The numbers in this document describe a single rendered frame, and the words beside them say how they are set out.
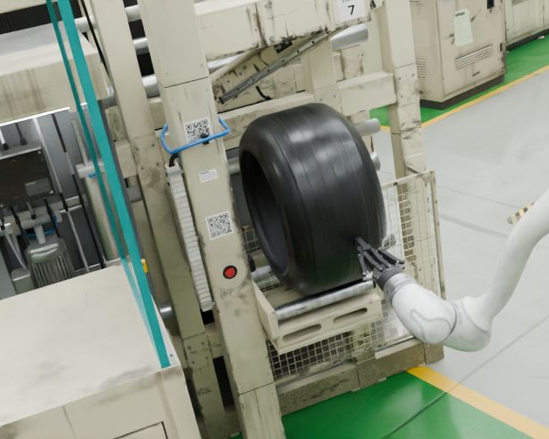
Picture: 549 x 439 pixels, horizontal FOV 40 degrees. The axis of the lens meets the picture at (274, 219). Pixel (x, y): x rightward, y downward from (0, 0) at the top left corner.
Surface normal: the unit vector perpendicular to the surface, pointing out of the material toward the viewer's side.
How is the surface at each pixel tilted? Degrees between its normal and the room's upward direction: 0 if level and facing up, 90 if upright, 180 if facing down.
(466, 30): 89
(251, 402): 90
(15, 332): 0
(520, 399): 0
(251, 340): 90
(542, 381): 0
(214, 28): 90
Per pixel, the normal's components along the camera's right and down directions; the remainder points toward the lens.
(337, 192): 0.23, -0.04
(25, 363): -0.17, -0.90
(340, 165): 0.16, -0.26
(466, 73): 0.61, 0.23
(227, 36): 0.33, 0.34
